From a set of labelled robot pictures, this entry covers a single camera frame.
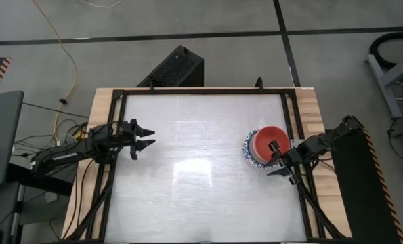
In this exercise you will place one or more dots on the grey metal stand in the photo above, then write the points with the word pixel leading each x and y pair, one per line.
pixel 387 79

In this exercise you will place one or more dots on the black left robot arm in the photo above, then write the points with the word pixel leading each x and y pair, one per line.
pixel 72 154

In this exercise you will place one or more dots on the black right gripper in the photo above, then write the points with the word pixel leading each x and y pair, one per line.
pixel 294 157

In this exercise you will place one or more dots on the red bowl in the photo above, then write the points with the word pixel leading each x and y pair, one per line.
pixel 265 139

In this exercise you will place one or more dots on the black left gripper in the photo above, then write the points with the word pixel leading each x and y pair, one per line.
pixel 128 135

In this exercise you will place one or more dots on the black metal table frame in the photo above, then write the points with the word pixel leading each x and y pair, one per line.
pixel 204 91

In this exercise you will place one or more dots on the white table surface sheet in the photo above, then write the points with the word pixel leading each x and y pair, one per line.
pixel 187 162

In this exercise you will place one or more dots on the black computer tower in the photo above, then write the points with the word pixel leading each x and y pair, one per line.
pixel 175 66

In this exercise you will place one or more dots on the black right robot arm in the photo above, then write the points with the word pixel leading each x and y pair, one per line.
pixel 326 140

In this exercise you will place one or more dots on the blue patterned white plate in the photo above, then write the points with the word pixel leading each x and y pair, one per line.
pixel 260 167
pixel 246 149

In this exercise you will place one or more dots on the grey monitor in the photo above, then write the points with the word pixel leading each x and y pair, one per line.
pixel 1 135

